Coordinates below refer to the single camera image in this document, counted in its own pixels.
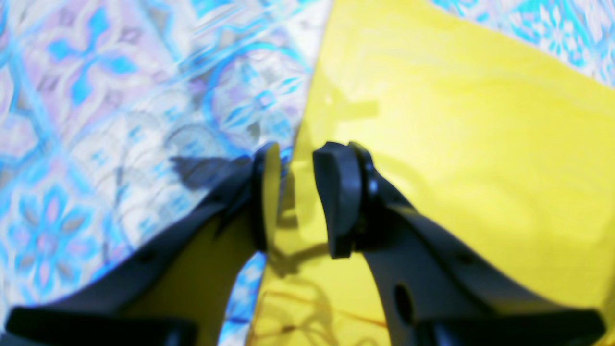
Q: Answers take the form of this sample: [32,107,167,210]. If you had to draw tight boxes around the yellow T-shirt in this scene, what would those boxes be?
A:
[139,0,614,346]

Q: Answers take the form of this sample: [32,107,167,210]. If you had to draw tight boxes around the patterned blue tablecloth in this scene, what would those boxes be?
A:
[1,0,614,346]

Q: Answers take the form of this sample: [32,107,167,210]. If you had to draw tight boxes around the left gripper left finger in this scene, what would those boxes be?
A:
[5,142,281,346]

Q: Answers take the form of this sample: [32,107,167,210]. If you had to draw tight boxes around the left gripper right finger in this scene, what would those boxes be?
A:
[312,142,606,346]

